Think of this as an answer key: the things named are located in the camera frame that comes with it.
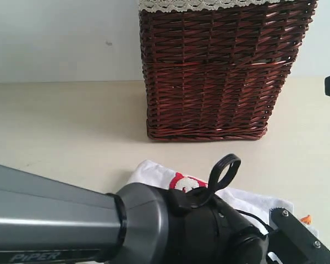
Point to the white t-shirt with red lettering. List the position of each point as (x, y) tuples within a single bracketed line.
[(154, 174)]

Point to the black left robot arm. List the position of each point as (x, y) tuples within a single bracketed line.
[(47, 221)]

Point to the brown wicker basket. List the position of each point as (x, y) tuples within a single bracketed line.
[(215, 75)]

